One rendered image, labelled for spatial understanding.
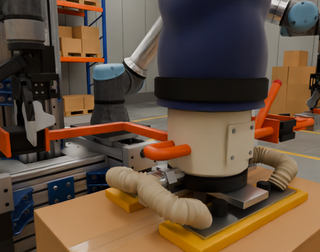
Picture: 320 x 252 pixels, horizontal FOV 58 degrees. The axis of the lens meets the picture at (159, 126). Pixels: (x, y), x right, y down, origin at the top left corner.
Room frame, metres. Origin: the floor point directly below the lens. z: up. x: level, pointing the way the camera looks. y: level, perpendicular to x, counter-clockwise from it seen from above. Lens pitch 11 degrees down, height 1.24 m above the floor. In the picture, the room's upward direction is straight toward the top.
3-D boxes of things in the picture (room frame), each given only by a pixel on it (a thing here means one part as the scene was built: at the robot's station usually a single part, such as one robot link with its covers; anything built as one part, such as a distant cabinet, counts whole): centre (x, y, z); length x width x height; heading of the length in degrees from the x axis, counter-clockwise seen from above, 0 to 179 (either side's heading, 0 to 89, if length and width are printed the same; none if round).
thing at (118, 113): (1.11, 0.19, 1.09); 0.15 x 0.15 x 0.10
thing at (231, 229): (0.53, -0.16, 0.99); 0.34 x 0.10 x 0.05; 129
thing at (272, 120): (0.76, -0.30, 1.10); 0.10 x 0.08 x 0.06; 39
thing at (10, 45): (0.63, 0.27, 1.24); 0.09 x 0.08 x 0.12; 129
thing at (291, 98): (7.42, -3.56, 0.87); 1.20 x 1.01 x 1.74; 134
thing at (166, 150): (0.82, -0.18, 1.10); 0.93 x 0.30 x 0.04; 129
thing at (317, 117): (0.89, -0.46, 1.09); 0.07 x 0.07 x 0.04; 39
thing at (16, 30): (0.63, 0.28, 1.32); 0.08 x 0.08 x 0.05
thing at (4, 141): (0.61, 0.30, 1.10); 0.09 x 0.08 x 0.05; 39
